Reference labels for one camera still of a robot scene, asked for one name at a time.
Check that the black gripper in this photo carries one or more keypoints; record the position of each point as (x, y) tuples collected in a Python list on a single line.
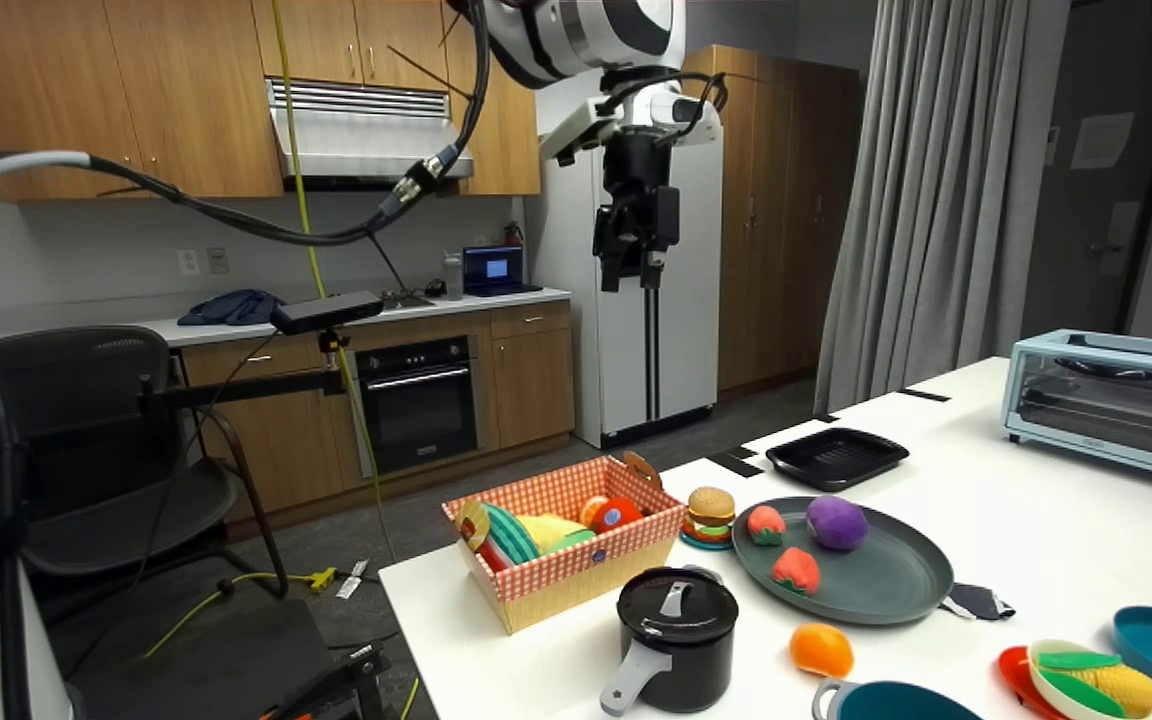
[(638, 203)]

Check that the purple plush fruit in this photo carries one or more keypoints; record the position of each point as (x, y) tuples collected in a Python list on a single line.
[(838, 525)]

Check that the orange plush fruit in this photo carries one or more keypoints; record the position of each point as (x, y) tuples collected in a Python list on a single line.
[(821, 651)]

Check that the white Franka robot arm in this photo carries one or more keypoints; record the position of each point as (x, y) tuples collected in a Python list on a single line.
[(578, 32)]

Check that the red checkered cardboard box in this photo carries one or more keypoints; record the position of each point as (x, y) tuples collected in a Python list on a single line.
[(578, 581)]

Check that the white refrigerator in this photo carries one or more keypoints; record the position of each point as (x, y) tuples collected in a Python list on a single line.
[(688, 334)]

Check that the blue screen counter appliance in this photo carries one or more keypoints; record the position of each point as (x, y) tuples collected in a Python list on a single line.
[(493, 270)]

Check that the tall wooden cabinet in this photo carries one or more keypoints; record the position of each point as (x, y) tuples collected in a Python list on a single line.
[(789, 214)]

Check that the wide black table strip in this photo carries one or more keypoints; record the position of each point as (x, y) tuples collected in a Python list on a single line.
[(737, 461)]

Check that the red plush fruit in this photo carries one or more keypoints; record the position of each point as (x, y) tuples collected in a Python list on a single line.
[(616, 513)]

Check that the black built-in oven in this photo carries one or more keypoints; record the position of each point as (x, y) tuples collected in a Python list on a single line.
[(417, 407)]

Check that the burger plush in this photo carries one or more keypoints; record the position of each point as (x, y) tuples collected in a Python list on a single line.
[(710, 513)]

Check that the black square tray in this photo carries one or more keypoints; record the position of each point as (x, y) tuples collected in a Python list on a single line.
[(838, 459)]

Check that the red strawberry plush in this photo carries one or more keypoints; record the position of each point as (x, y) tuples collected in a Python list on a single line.
[(764, 522), (796, 571)]

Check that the teal striped watermelon plush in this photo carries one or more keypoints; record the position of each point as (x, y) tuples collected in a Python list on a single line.
[(510, 533)]

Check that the steel range hood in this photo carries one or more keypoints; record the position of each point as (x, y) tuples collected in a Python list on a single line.
[(356, 132)]

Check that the grey curtain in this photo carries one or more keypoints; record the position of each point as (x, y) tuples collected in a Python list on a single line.
[(936, 203)]

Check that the black table edge strip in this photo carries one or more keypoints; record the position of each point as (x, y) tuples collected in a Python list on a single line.
[(924, 394)]

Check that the black pot with lid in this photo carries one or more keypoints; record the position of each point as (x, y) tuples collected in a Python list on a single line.
[(678, 640)]

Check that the wooden base cabinets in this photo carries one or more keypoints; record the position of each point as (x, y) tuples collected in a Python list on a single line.
[(281, 440)]

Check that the grey frying pan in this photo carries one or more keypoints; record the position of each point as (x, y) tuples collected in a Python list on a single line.
[(870, 587)]

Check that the blue cloth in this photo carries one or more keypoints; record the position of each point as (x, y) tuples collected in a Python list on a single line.
[(234, 309)]

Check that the light blue toaster oven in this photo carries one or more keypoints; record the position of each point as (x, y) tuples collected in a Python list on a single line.
[(1109, 400)]

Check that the black office chair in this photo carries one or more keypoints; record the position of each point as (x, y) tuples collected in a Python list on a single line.
[(108, 455)]

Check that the red toy plate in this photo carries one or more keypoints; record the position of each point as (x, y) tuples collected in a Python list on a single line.
[(1018, 675)]

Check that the green yellow corn plush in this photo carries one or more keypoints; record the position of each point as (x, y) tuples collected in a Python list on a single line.
[(1098, 682)]

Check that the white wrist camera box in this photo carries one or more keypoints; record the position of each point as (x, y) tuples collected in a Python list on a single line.
[(583, 130)]

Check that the black camera on stand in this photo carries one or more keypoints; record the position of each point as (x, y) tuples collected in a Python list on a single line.
[(327, 313)]

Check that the wooden wall cabinets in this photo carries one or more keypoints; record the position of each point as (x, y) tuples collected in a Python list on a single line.
[(137, 92)]

